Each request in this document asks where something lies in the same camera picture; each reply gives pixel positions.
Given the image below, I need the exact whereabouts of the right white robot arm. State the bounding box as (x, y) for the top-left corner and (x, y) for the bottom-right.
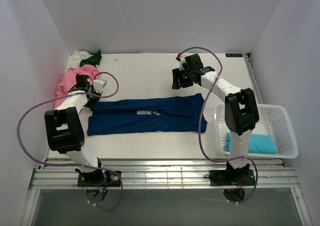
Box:
(172, 54), (260, 186)

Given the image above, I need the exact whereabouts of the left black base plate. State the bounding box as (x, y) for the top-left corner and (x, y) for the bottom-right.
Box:
(76, 170), (122, 187)

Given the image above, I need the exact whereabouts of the navy blue printed t-shirt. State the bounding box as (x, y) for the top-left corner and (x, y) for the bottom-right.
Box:
(87, 93), (207, 136)

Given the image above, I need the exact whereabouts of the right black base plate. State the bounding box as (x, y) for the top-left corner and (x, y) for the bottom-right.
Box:
(204, 170), (256, 186)

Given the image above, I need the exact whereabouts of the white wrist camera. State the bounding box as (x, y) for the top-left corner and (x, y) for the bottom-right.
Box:
(92, 78), (107, 94)
(175, 53), (187, 71)

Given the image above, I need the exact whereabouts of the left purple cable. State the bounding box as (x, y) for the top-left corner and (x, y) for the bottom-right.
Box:
(16, 72), (125, 210)

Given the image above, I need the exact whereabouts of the rolled turquoise t-shirt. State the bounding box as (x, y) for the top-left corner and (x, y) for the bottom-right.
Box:
(223, 132), (277, 155)

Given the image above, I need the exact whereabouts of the white plastic basket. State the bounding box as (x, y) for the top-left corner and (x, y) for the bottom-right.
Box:
(214, 104), (299, 159)

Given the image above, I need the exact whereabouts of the blue label sticker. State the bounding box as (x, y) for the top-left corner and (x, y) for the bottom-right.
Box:
(225, 53), (243, 58)

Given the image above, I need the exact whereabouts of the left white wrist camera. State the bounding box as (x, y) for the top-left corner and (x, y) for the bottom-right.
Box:
(92, 78), (107, 94)

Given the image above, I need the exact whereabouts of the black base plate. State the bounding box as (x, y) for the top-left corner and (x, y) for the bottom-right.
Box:
(76, 170), (122, 187)
(204, 170), (256, 186)

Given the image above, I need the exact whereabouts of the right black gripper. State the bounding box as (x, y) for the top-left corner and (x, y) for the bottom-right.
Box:
(172, 67), (194, 90)

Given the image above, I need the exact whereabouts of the dark green t-shirt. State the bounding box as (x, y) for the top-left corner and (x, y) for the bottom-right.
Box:
(79, 50), (102, 67)

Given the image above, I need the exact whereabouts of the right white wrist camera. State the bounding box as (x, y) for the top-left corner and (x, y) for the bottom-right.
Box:
(175, 53), (187, 71)

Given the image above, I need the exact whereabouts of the pink t-shirt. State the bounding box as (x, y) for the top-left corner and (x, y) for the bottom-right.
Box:
(55, 65), (100, 98)

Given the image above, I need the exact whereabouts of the white t-shirt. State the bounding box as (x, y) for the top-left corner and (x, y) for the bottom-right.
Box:
(66, 51), (91, 70)

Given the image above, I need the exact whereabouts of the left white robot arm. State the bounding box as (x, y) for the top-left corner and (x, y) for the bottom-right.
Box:
(44, 74), (107, 186)

